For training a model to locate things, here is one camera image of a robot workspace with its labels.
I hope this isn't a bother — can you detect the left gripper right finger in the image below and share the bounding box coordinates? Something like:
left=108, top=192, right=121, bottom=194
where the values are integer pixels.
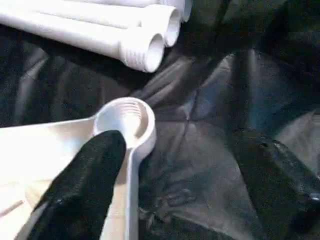
left=232, top=135, right=320, bottom=236

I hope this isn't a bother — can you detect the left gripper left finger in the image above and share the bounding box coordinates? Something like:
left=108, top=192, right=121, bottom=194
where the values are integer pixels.
left=27, top=130, right=128, bottom=240

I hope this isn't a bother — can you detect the white plastic table top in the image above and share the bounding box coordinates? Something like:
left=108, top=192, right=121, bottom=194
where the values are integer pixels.
left=0, top=97, right=157, bottom=240

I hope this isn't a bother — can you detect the black plastic mat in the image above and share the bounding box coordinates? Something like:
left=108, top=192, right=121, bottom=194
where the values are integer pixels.
left=0, top=0, right=320, bottom=240

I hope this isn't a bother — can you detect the white plastic table leg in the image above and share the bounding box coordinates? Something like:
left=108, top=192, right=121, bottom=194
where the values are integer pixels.
left=0, top=6, right=166, bottom=74
left=150, top=0, right=194, bottom=23
left=20, top=0, right=182, bottom=49

